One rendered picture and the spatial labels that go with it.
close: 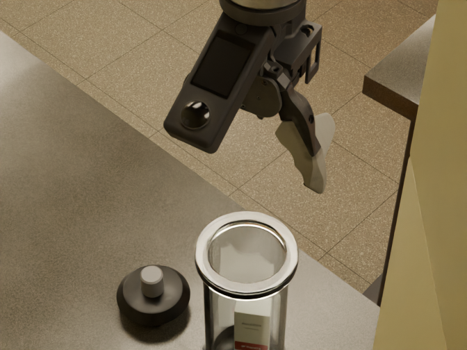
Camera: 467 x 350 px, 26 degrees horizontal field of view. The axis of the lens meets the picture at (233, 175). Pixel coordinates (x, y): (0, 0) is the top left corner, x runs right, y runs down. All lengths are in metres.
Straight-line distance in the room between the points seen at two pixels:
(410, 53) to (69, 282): 0.66
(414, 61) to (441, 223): 1.28
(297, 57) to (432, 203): 0.52
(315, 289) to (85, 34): 1.95
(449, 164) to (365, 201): 2.31
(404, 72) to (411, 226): 1.20
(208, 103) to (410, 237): 0.44
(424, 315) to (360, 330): 0.90
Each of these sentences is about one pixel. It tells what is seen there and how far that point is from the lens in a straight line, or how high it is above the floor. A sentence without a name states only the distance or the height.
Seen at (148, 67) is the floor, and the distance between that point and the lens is 3.00.
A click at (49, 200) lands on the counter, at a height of 0.94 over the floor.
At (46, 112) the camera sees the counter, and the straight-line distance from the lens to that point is 1.53.
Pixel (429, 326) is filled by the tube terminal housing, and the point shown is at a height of 1.69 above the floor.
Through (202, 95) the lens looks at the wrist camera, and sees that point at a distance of 0.82.
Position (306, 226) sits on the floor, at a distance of 2.58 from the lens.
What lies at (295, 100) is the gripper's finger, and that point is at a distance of 0.86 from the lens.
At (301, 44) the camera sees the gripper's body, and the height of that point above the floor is 1.43.
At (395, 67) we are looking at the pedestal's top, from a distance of 1.60.
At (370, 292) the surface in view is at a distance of 2.45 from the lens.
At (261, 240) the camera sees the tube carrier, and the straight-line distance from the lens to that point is 1.10.
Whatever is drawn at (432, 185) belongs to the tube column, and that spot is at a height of 1.74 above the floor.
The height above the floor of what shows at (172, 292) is 0.98.
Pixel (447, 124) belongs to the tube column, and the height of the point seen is 1.77.
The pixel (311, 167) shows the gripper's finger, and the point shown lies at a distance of 0.90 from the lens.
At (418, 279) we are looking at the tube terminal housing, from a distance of 0.39.
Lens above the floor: 2.00
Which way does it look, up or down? 48 degrees down
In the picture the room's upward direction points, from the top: straight up
